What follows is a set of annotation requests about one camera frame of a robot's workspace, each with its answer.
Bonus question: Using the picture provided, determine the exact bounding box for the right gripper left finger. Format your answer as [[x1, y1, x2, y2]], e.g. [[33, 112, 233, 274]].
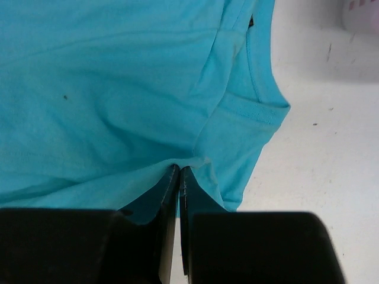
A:
[[1, 165, 179, 283]]

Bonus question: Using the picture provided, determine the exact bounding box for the white plastic basket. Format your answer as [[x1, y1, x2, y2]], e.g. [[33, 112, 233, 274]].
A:
[[342, 0, 379, 34]]

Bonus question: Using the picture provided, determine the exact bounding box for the teal t shirt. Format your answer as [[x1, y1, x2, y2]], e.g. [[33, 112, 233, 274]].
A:
[[1, 1, 290, 211]]

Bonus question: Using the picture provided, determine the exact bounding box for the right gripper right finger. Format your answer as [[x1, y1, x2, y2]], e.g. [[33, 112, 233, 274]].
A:
[[179, 167, 345, 283]]

